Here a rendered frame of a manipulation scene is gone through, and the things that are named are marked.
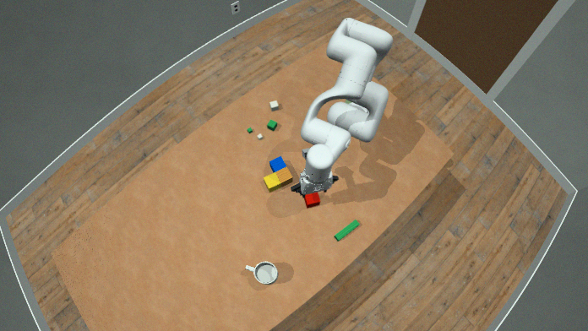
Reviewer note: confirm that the red cube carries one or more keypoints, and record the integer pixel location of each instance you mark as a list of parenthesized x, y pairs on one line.
[(312, 200)]

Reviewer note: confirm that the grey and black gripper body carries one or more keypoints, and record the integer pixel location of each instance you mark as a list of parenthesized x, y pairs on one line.
[(308, 188)]

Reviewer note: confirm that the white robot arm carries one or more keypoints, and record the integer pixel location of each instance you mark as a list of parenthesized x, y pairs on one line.
[(358, 56)]

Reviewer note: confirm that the yellow cube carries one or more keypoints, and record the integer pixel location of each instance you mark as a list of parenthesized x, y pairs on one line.
[(273, 182)]

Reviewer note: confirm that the blue cube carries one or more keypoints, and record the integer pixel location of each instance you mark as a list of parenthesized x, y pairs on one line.
[(277, 164)]

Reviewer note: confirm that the grey mug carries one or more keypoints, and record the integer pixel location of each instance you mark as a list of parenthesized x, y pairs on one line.
[(264, 273)]

